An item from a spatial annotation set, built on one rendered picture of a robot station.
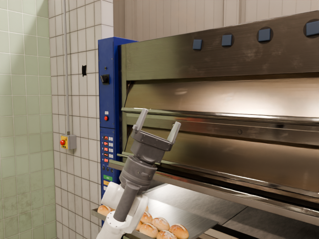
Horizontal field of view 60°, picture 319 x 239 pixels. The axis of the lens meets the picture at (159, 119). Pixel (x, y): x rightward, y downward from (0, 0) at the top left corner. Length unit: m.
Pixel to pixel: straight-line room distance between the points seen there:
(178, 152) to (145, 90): 0.40
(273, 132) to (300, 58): 0.29
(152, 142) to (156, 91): 0.78
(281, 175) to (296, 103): 0.28
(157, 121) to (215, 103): 0.37
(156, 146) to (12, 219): 1.83
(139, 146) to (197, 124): 0.63
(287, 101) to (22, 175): 1.91
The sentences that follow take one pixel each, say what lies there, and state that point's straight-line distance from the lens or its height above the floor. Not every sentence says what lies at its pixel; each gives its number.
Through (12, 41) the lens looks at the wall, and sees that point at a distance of 2.31.
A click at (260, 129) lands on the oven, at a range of 1.19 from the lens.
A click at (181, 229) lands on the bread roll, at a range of 1.29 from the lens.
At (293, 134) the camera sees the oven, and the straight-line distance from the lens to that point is 1.15.
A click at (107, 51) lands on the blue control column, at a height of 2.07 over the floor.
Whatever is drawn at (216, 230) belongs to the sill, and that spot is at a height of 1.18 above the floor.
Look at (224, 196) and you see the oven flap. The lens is 1.15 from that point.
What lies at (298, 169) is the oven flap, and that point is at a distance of 1.17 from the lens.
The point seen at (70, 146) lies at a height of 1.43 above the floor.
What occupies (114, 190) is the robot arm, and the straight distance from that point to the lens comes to 0.79.
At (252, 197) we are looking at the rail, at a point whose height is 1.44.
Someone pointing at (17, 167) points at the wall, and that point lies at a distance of 2.35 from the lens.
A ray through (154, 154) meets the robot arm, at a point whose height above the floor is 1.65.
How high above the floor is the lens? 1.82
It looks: 5 degrees down
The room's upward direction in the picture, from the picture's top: straight up
